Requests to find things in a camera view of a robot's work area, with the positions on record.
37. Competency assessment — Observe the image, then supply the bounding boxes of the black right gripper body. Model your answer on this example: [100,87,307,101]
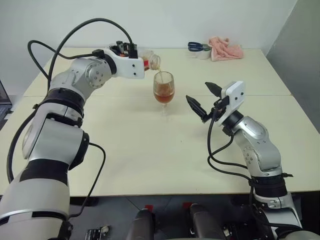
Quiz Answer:
[201,95,231,124]

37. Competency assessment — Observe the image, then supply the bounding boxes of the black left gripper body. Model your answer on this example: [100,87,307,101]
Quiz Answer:
[109,40,131,58]

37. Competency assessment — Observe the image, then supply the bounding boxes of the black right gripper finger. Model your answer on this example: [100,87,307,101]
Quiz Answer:
[204,81,223,98]
[185,94,208,118]

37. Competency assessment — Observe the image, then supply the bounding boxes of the clear plastic drink bottle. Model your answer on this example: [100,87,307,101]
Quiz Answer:
[138,49,162,71]

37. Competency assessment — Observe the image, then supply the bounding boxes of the clear stemmed wine glass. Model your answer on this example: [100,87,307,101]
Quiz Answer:
[152,70,176,117]

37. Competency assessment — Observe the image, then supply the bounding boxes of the white tape roll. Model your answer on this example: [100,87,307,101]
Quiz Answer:
[194,47,212,61]

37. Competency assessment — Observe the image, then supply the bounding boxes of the pink cloth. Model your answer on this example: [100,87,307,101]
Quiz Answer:
[208,36,245,62]

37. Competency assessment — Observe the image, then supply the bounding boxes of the dark rounded shape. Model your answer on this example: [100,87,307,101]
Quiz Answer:
[124,208,157,240]
[188,203,224,240]

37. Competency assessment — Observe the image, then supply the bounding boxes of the open grey laptop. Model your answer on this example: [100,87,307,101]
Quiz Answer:
[0,79,13,124]

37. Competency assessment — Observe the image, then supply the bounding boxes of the small black floor box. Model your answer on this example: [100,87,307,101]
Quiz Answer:
[85,225,111,240]

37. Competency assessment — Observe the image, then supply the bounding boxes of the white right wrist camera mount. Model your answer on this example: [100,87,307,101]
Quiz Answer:
[216,80,246,126]

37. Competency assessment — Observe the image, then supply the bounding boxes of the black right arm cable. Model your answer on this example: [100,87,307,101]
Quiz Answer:
[209,133,251,169]
[206,107,254,181]

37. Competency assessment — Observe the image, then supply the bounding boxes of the blue handled scissors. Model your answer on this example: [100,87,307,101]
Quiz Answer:
[187,41,211,52]

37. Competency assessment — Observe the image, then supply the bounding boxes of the black left wrist camera cable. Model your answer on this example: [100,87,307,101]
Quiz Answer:
[47,17,139,85]

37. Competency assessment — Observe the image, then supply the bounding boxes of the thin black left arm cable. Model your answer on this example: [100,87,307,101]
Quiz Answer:
[66,141,107,219]

